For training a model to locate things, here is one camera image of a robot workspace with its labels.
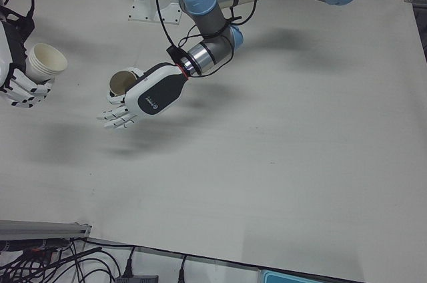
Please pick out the light blue plastic bin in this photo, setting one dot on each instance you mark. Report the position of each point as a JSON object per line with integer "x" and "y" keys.
{"x": 300, "y": 278}

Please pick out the black pendant holder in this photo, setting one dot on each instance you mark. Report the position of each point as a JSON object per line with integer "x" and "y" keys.
{"x": 136, "y": 279}

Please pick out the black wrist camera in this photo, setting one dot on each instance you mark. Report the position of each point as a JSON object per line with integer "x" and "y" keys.
{"x": 175, "y": 53}

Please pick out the beige paper cup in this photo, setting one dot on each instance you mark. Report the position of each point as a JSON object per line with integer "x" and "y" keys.
{"x": 120, "y": 83}

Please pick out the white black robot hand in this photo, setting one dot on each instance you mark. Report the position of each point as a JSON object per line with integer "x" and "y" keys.
{"x": 18, "y": 86}
{"x": 156, "y": 92}

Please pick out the white paper cups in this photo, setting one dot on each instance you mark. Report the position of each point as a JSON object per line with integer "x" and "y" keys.
{"x": 46, "y": 61}

